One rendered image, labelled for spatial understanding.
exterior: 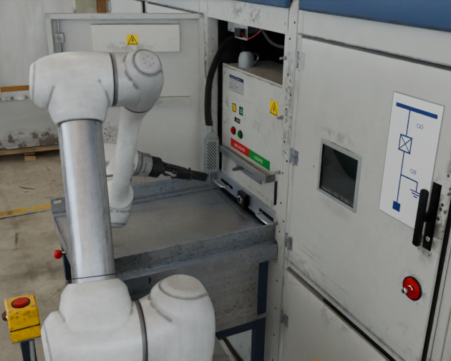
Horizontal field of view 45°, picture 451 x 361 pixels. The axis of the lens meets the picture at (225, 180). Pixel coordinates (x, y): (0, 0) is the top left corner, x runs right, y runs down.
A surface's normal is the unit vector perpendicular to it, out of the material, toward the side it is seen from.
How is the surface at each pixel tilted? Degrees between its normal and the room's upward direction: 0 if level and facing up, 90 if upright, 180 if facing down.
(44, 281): 0
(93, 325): 56
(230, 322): 90
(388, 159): 90
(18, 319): 90
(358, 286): 90
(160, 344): 80
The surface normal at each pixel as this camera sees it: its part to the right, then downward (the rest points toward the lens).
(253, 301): 0.44, 0.34
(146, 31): 0.15, 0.37
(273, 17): -0.90, 0.15
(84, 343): 0.26, -0.22
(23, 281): 0.01, -0.93
